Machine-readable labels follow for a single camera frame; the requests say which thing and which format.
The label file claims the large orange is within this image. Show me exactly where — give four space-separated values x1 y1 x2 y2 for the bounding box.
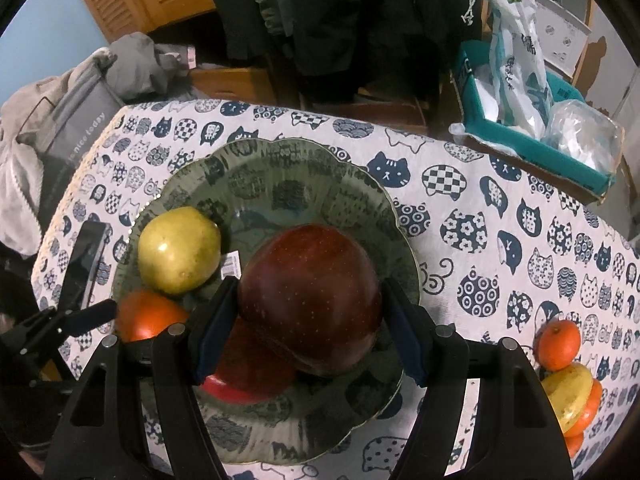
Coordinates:
115 289 193 343
567 377 603 438

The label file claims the clear plastic bag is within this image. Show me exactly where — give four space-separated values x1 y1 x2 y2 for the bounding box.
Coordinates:
542 99 626 173

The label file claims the dark red apple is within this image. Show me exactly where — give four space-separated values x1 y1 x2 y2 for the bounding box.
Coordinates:
236 224 385 378

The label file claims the yellow pear with brown blemish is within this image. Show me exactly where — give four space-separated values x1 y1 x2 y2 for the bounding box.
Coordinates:
137 206 222 296

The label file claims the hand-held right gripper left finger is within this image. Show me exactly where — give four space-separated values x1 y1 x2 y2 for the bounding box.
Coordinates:
44 275 240 480

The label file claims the teal cardboard box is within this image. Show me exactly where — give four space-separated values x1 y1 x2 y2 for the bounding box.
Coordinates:
450 40 618 206

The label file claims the white patterned storage box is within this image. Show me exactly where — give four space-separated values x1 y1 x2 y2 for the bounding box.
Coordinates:
532 0 593 81

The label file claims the pile of grey clothes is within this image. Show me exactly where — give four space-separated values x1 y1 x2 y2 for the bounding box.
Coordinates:
0 47 118 251

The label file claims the small tangerine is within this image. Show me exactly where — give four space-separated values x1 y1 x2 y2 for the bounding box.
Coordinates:
537 319 582 371

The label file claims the small orange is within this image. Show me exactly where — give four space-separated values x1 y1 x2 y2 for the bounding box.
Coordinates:
564 430 586 460

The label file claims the bright red apple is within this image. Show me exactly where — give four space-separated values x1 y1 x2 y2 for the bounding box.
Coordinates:
200 317 298 406

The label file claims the white rice bag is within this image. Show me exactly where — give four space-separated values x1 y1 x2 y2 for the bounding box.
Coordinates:
472 0 556 141

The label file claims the cat print tablecloth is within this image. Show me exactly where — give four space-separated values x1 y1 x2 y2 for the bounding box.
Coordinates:
31 99 640 480

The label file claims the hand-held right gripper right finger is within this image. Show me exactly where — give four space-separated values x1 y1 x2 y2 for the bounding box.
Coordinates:
382 277 576 480

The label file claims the green glass plate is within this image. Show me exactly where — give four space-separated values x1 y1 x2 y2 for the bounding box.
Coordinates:
111 137 422 466

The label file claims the grey fabric bag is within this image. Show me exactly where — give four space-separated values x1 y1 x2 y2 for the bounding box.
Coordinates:
17 72 126 231

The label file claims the grey clothing pile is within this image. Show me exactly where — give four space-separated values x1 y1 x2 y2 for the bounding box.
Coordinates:
102 31 196 106

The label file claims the black hooded jacket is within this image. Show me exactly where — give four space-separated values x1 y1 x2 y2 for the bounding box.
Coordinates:
209 0 481 106

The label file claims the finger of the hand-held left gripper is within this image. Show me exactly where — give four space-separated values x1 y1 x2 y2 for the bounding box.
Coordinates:
0 300 118 376

